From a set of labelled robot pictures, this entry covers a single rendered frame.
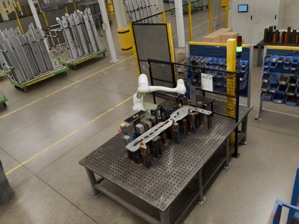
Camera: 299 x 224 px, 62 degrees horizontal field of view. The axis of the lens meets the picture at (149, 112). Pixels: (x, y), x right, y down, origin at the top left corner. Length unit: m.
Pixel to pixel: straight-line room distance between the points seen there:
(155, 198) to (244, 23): 8.21
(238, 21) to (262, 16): 0.87
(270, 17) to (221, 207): 7.39
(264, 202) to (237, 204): 0.38
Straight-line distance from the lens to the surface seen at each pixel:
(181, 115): 3.89
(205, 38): 8.05
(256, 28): 10.11
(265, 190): 4.16
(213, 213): 3.80
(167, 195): 3.08
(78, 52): 11.32
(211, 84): 4.18
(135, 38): 6.54
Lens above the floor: 2.99
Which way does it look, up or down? 29 degrees down
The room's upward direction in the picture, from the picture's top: 10 degrees counter-clockwise
